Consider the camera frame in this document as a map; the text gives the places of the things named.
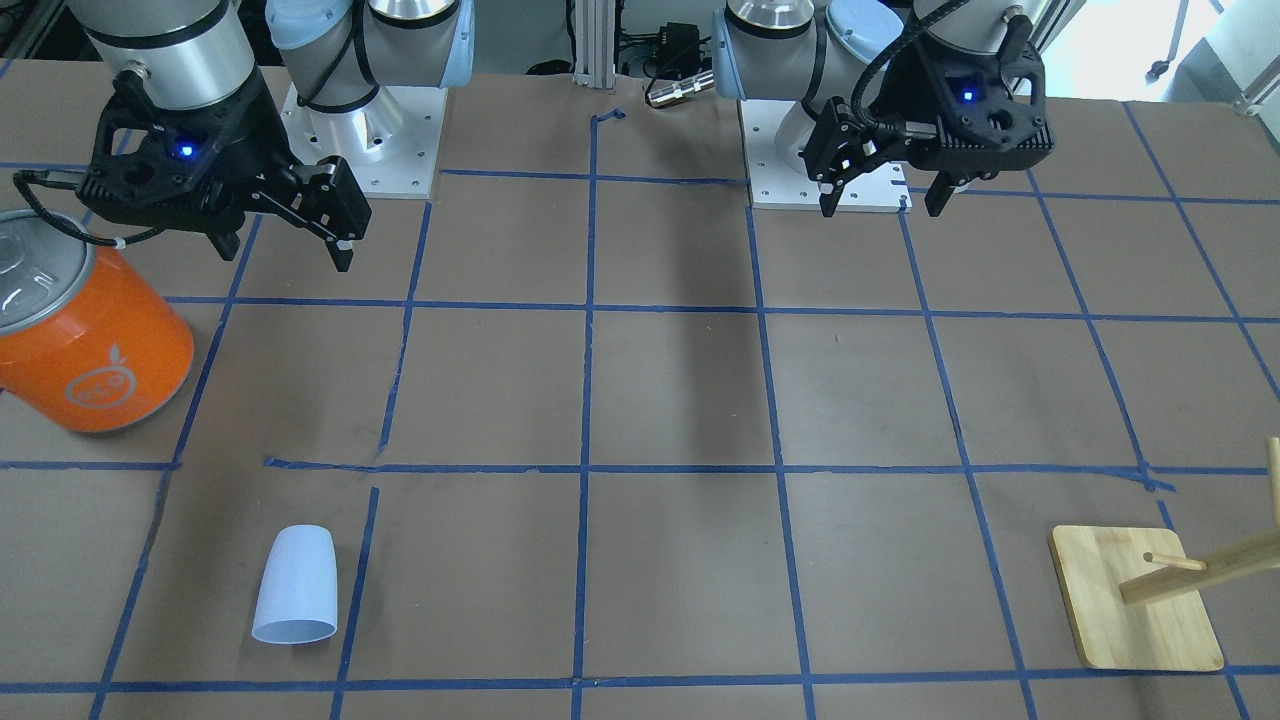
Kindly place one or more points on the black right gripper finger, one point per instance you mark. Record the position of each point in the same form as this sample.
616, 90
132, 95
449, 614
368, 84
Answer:
226, 244
325, 199

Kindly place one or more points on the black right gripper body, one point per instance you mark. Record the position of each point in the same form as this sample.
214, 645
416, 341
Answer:
252, 133

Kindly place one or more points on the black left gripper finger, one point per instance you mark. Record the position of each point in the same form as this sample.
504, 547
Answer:
836, 153
939, 193

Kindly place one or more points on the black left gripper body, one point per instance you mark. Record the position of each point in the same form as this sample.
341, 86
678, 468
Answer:
893, 92

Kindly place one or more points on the light blue plastic cup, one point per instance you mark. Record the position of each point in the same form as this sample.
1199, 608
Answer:
297, 601

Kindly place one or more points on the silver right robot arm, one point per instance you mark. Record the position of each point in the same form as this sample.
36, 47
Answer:
338, 54

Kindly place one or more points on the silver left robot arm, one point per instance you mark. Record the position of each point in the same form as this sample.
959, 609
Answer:
801, 52

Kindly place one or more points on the orange tin can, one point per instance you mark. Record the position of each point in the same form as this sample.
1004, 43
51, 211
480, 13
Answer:
85, 340

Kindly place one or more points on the silver metal connector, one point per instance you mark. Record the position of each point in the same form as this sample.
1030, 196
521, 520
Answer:
682, 90

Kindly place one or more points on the aluminium frame post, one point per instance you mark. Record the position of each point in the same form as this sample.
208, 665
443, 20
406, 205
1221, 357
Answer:
594, 35

